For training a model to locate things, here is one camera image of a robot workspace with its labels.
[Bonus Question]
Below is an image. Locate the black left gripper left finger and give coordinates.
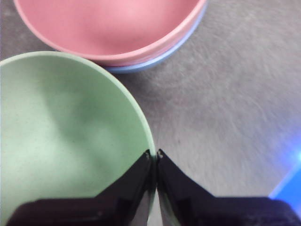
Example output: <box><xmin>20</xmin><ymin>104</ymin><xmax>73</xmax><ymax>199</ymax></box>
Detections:
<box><xmin>6</xmin><ymin>149</ymin><xmax>153</xmax><ymax>226</ymax></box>

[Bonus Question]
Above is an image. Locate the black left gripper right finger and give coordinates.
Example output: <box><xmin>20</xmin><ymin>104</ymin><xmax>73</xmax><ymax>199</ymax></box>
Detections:
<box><xmin>156</xmin><ymin>148</ymin><xmax>301</xmax><ymax>226</ymax></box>

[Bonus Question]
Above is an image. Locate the green ribbed bowl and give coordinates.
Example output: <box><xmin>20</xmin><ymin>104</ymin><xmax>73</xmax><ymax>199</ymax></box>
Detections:
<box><xmin>0</xmin><ymin>51</ymin><xmax>157</xmax><ymax>226</ymax></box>

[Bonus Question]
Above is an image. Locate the red ribbed bowl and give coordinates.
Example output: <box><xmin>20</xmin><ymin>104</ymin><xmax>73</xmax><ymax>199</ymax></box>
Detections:
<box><xmin>13</xmin><ymin>0</ymin><xmax>208</xmax><ymax>67</ymax></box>

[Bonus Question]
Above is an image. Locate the blue ribbed bowl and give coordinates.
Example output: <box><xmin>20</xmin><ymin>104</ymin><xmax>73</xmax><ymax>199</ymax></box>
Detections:
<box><xmin>103</xmin><ymin>1</ymin><xmax>209</xmax><ymax>74</ymax></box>

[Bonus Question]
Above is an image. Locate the bright blue lit object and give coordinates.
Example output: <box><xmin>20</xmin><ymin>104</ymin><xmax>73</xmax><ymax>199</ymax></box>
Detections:
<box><xmin>268</xmin><ymin>150</ymin><xmax>301</xmax><ymax>206</ymax></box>

